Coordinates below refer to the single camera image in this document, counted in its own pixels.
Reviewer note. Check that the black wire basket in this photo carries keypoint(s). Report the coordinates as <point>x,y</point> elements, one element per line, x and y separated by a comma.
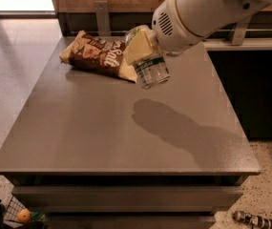
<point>8,218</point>

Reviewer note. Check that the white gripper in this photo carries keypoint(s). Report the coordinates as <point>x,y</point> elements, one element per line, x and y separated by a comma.
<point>171,32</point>

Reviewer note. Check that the grey table with drawers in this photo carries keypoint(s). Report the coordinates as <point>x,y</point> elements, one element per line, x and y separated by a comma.
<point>93,152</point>

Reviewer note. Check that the black white striped object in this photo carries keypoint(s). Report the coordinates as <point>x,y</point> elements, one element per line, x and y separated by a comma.
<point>249,219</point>

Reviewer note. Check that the left metal bracket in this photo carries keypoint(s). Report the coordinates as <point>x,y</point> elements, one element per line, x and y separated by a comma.
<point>102,17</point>

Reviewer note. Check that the right metal bracket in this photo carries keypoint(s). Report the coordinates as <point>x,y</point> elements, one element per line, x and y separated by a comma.
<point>237,35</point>

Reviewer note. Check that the orange fruit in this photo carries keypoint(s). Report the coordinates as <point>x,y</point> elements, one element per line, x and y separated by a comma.
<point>24,216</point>

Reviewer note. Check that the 7up soda can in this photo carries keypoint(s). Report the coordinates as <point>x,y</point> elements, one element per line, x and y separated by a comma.
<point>153,70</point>

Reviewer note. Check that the grey counter ledge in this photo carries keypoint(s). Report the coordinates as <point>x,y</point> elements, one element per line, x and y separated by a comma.
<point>248,44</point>

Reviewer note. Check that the brown chip bag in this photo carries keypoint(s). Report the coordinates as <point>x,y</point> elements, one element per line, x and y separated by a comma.
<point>94,54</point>

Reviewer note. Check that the metal bracket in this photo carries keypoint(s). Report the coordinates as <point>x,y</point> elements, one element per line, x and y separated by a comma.
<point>237,35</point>
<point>102,17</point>

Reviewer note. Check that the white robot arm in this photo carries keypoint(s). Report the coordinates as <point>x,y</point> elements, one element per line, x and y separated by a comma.
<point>203,17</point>

